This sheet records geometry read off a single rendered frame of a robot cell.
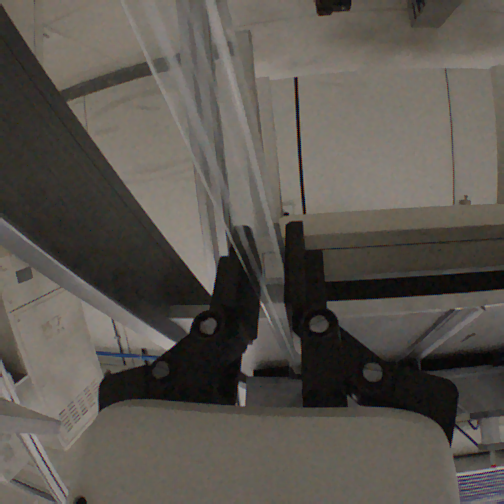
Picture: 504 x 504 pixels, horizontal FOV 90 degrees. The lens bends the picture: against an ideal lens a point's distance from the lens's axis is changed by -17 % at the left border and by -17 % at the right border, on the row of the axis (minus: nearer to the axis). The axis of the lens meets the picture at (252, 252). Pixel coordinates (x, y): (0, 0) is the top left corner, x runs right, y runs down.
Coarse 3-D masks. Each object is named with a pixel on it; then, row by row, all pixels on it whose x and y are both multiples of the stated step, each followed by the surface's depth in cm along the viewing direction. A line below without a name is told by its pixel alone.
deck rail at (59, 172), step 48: (0, 48) 8; (0, 96) 8; (48, 96) 10; (0, 144) 8; (48, 144) 10; (0, 192) 8; (48, 192) 10; (96, 192) 13; (0, 240) 10; (48, 240) 10; (96, 240) 13; (144, 240) 17; (96, 288) 13; (144, 288) 17; (192, 288) 24; (144, 336) 20; (240, 384) 40
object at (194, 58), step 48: (144, 0) 4; (192, 0) 4; (144, 48) 4; (192, 48) 4; (192, 96) 5; (240, 96) 5; (192, 144) 6; (240, 144) 6; (240, 192) 7; (240, 240) 9; (288, 336) 17
